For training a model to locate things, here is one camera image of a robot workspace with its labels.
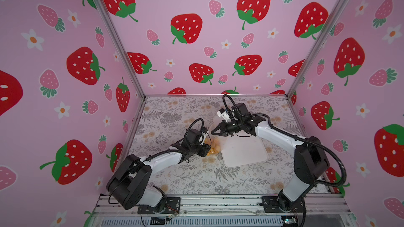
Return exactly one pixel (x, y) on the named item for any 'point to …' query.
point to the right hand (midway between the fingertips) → (210, 135)
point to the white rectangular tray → (242, 151)
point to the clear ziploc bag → (218, 142)
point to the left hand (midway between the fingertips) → (208, 146)
